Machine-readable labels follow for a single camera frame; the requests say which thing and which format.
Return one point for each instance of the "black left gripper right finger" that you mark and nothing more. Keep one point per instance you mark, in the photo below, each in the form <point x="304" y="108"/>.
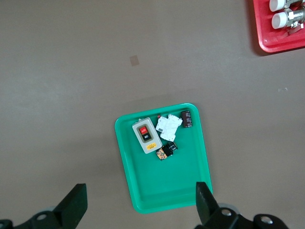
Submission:
<point x="206" y="205"/>

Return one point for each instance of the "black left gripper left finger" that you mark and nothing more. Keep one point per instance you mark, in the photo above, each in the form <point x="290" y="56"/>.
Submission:
<point x="74" y="205"/>

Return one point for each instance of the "green plastic tray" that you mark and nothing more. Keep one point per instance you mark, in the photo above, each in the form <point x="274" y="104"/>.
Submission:
<point x="164" y="181"/>

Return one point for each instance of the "clear tape patch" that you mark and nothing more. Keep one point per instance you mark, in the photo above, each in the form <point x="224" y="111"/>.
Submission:
<point x="134" y="60"/>

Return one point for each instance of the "red tray holding fittings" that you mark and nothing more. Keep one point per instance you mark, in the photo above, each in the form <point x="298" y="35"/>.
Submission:
<point x="264" y="35"/>

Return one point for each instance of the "black and orange push button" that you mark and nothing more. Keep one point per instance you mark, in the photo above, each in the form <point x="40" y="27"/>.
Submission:
<point x="165" y="151"/>

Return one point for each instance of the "white circuit breaker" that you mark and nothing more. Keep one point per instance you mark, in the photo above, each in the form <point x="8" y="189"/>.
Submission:
<point x="169" y="127"/>

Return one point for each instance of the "small black terminal block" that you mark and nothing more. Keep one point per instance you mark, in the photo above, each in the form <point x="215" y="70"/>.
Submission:
<point x="187" y="118"/>

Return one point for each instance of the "metal fitting with white caps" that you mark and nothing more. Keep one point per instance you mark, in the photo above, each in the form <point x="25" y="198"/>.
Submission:
<point x="281" y="4"/>
<point x="286" y="20"/>

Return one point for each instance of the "grey on-off switch box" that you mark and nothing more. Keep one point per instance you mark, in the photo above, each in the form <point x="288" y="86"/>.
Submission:
<point x="145" y="136"/>

